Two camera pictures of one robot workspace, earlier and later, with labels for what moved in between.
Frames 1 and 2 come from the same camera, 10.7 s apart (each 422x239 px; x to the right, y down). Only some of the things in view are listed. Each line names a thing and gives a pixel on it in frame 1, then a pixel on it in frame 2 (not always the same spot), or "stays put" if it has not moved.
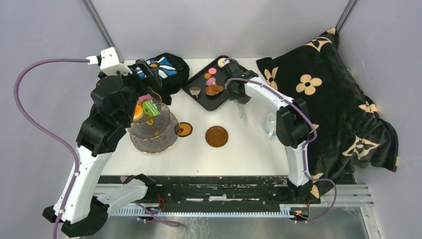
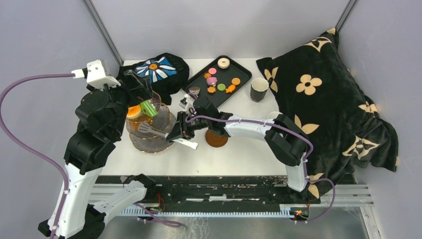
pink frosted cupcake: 211,81 stays put
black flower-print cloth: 171,71 stays put
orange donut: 138,112 stays put
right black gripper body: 238,95 → 176,131
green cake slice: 149,107 stays put
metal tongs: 238,107 → 147,127
